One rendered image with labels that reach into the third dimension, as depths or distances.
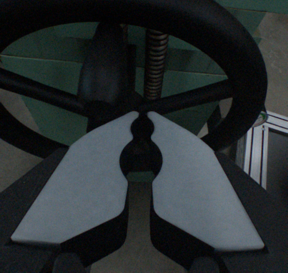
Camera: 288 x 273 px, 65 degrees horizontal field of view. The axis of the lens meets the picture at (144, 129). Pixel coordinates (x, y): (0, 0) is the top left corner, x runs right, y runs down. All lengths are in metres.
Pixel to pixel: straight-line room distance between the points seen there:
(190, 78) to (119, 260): 0.77
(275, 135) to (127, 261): 0.81
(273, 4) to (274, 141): 0.80
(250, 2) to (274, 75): 1.39
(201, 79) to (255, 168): 0.60
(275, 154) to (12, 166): 1.14
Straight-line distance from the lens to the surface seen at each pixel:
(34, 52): 0.45
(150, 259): 1.03
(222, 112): 0.54
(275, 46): 2.00
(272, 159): 1.08
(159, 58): 0.26
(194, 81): 0.47
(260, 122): 0.52
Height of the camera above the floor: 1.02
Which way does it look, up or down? 60 degrees down
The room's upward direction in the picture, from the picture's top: 13 degrees clockwise
